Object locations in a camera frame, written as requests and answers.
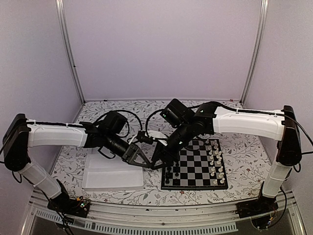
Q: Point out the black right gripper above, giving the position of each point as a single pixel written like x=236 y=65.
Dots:
x=163 y=154

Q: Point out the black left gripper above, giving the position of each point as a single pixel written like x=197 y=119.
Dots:
x=133 y=148

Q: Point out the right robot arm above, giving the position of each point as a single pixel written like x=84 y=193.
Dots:
x=215 y=118

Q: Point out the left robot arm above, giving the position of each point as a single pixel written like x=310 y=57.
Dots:
x=24 y=133

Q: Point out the white plastic tray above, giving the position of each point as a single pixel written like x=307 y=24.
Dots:
x=101 y=174

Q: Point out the black and silver chessboard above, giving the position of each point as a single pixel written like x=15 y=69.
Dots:
x=196 y=170

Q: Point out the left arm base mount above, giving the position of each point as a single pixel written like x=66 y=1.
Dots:
x=63 y=204

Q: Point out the aluminium front rail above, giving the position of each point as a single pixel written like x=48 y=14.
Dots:
x=115 y=219

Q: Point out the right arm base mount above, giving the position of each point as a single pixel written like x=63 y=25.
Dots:
x=262 y=210

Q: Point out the aluminium frame post left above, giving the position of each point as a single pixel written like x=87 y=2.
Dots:
x=70 y=57

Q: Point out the aluminium frame post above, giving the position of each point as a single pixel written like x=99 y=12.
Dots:
x=256 y=49
x=70 y=57

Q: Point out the aluminium frame post right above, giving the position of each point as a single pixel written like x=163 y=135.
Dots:
x=256 y=49

